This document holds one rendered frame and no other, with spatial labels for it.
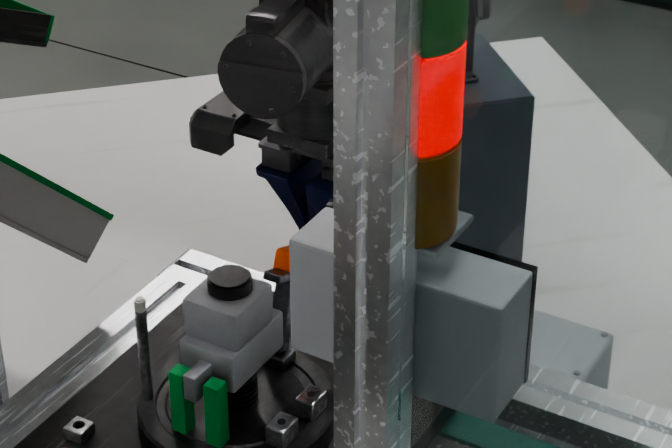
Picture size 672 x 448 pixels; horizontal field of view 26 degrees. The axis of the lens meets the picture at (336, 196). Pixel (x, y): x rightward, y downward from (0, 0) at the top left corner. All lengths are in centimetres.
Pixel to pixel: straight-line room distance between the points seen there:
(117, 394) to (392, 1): 54
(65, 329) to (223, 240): 20
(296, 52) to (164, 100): 83
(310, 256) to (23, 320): 65
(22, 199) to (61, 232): 6
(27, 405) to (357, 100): 52
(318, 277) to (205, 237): 72
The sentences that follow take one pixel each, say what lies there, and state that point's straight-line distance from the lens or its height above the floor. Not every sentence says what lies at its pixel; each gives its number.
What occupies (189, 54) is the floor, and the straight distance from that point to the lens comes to 384.
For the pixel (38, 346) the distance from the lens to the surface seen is 132.
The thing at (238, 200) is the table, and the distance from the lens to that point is 151.
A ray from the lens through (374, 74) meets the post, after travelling 63.
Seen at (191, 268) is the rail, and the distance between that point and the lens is 123.
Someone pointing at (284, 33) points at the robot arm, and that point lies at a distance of 90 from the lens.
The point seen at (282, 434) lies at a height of 100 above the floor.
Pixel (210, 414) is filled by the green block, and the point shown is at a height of 102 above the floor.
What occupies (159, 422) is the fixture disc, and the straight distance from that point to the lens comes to 102.
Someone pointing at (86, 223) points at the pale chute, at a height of 102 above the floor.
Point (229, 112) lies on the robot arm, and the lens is 104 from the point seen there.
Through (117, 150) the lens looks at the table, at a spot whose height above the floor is 86.
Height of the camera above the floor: 164
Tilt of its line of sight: 31 degrees down
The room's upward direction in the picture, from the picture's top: straight up
